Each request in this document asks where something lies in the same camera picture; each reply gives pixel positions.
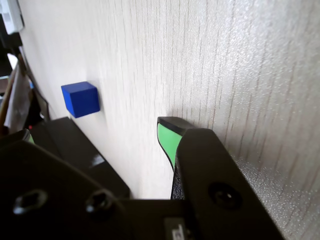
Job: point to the blue cube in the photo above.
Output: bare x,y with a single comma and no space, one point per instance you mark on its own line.
82,102

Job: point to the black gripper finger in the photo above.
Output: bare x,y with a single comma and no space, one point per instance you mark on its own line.
205,162
50,187

